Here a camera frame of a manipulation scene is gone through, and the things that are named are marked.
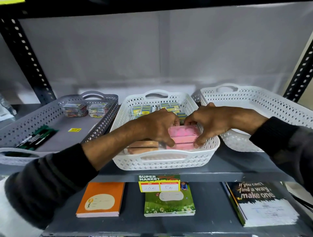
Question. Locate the person's left hand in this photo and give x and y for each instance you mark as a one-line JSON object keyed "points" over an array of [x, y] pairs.
{"points": [[151, 127]]}

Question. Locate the person's right hand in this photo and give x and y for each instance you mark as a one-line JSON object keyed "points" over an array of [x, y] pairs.
{"points": [[215, 119]]}

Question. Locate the person's left thumb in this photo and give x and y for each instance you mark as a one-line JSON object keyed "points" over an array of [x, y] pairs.
{"points": [[167, 141]]}

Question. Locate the person's right thumb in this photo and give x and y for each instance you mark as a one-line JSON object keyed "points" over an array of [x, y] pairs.
{"points": [[201, 140]]}

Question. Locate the pink box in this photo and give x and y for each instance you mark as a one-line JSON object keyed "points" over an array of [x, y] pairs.
{"points": [[183, 140], [183, 131], [182, 146]]}

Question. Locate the person's left forearm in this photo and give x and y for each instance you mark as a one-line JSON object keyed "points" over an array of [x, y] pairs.
{"points": [[73, 168]]}

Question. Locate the person's right forearm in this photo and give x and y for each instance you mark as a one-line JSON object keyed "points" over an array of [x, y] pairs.
{"points": [[273, 136]]}

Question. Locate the white perforated plastic basket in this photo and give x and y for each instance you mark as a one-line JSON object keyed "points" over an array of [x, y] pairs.
{"points": [[166, 161], [269, 102]]}

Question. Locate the orange-brown box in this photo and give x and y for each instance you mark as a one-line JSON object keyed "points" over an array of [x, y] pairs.
{"points": [[144, 144], [141, 151]]}

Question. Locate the group of small yellow-blue boxes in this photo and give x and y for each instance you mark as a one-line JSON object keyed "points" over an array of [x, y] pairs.
{"points": [[144, 109]]}

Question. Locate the grey shelf board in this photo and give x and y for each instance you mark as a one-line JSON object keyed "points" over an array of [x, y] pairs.
{"points": [[212, 212], [232, 166]]}

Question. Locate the yellow shelf price label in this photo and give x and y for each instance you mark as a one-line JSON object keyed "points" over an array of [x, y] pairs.
{"points": [[159, 184]]}

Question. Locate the green meadow-print notebook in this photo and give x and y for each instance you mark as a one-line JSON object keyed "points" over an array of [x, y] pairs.
{"points": [[168, 202]]}

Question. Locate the clear box of coloured clips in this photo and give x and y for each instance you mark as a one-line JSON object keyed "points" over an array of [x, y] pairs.
{"points": [[97, 109], [74, 109]]}

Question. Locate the orange notebook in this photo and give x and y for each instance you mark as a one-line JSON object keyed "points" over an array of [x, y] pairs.
{"points": [[100, 199]]}

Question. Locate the black and white notebook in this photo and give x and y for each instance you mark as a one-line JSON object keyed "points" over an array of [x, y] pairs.
{"points": [[264, 205]]}

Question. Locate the small yellow sticker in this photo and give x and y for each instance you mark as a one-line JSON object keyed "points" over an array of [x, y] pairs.
{"points": [[74, 130]]}

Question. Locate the grey perforated plastic basket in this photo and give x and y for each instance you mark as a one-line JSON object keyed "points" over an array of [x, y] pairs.
{"points": [[61, 139]]}

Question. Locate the green-black pack of pens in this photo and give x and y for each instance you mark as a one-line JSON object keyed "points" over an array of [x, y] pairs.
{"points": [[36, 138]]}

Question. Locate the clear plastic bag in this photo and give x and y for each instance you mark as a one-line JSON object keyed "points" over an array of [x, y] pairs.
{"points": [[6, 109]]}

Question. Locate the black metal shelving rack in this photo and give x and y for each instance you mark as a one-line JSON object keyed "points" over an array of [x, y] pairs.
{"points": [[24, 56]]}

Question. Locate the yellow label strip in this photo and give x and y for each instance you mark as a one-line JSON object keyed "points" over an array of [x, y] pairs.
{"points": [[12, 1]]}

